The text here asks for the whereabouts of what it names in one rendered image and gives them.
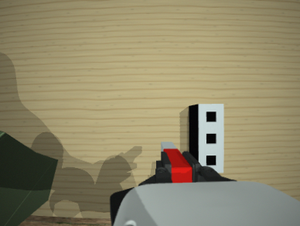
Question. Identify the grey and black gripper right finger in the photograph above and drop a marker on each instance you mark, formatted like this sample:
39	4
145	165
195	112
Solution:
203	173

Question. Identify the red square pin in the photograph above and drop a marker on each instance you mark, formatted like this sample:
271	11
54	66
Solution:
182	172

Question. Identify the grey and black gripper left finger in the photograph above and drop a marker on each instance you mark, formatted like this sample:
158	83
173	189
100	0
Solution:
162	175

